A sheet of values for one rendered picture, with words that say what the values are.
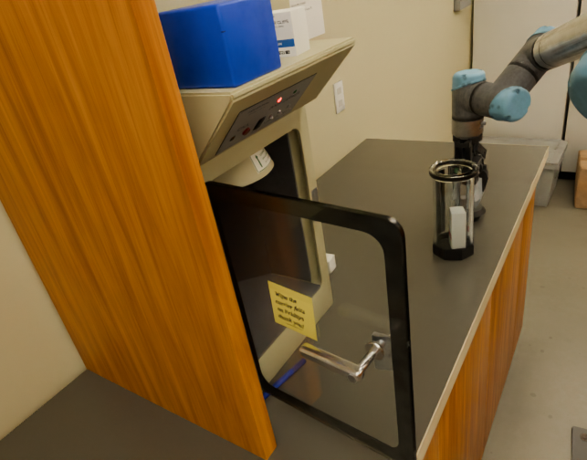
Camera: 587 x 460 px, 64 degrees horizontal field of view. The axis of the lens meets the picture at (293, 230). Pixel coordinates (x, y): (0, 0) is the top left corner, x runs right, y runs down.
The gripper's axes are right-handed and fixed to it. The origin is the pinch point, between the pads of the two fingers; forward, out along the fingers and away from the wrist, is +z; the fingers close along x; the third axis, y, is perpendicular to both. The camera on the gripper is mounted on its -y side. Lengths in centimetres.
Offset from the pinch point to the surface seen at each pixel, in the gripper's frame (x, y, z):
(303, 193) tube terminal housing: -20, 48, -23
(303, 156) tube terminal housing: -17, 50, -32
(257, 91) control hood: -6, 74, -51
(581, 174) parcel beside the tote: 18, -194, 75
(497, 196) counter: 4.7, -14.6, 5.0
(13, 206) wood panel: -53, 87, -35
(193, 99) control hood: -12, 79, -51
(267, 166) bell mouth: -19, 59, -34
